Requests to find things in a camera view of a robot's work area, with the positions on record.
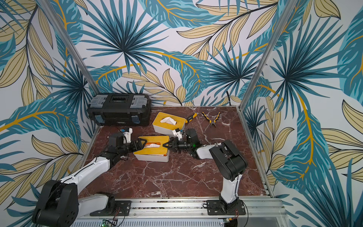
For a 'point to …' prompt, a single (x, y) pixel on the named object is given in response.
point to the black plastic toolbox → (120, 109)
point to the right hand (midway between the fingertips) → (163, 146)
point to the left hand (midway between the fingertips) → (142, 143)
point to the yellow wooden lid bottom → (159, 150)
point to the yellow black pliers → (214, 121)
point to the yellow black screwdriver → (190, 118)
